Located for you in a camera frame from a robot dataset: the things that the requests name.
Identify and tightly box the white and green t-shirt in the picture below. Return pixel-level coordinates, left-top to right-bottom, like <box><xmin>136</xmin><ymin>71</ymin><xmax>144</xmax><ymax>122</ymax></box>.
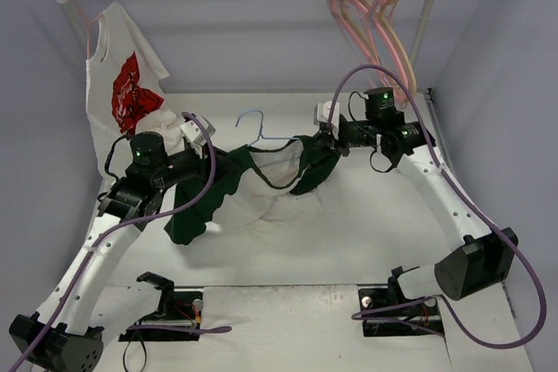
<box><xmin>165</xmin><ymin>135</ymin><xmax>340</xmax><ymax>246</ymax></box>

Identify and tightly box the light blue wire hanger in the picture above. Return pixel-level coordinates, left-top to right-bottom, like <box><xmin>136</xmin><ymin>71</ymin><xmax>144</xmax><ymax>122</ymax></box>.
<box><xmin>235</xmin><ymin>109</ymin><xmax>306</xmax><ymax>172</ymax></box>

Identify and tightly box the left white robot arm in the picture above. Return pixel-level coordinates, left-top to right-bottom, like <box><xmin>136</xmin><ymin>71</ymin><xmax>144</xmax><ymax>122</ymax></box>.
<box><xmin>9</xmin><ymin>128</ymin><xmax>218</xmax><ymax>371</ymax></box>

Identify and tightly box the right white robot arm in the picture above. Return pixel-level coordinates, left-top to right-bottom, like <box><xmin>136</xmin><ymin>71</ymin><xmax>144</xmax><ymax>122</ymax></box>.
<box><xmin>314</xmin><ymin>88</ymin><xmax>518</xmax><ymax>313</ymax></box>

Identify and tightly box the white t-shirt red print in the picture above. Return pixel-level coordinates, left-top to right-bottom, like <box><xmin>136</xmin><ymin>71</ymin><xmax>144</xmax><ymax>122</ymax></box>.
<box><xmin>86</xmin><ymin>3</ymin><xmax>183</xmax><ymax>179</ymax></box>

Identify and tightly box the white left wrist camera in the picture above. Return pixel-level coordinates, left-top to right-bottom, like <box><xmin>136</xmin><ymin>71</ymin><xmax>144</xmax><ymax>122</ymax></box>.
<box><xmin>180</xmin><ymin>114</ymin><xmax>215</xmax><ymax>155</ymax></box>

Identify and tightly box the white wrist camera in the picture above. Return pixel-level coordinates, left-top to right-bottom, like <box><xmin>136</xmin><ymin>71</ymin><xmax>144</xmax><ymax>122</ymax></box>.
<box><xmin>180</xmin><ymin>114</ymin><xmax>215</xmax><ymax>155</ymax></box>
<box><xmin>313</xmin><ymin>101</ymin><xmax>340</xmax><ymax>129</ymax></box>

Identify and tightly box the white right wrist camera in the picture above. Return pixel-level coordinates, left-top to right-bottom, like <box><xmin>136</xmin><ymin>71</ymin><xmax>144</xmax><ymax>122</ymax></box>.
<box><xmin>313</xmin><ymin>101</ymin><xmax>340</xmax><ymax>129</ymax></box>

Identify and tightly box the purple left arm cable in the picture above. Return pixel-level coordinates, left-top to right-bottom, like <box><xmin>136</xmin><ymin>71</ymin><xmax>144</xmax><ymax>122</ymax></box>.
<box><xmin>8</xmin><ymin>111</ymin><xmax>233</xmax><ymax>372</ymax></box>

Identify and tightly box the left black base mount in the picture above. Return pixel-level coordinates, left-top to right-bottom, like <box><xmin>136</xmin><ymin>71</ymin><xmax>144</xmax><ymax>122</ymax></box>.
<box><xmin>119</xmin><ymin>272</ymin><xmax>203</xmax><ymax>342</ymax></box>

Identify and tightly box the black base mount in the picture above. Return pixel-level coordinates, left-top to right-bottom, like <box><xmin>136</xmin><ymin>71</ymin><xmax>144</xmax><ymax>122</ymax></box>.
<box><xmin>356</xmin><ymin>267</ymin><xmax>445</xmax><ymax>338</ymax></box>
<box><xmin>119</xmin><ymin>272</ymin><xmax>203</xmax><ymax>342</ymax></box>

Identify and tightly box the pink wire hanger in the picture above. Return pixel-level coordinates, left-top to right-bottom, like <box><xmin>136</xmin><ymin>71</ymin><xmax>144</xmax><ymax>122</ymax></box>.
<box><xmin>69</xmin><ymin>0</ymin><xmax>103</xmax><ymax>60</ymax></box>

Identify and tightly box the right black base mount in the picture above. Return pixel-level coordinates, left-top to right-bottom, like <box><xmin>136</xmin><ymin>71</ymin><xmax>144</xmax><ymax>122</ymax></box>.
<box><xmin>356</xmin><ymin>267</ymin><xmax>445</xmax><ymax>338</ymax></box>

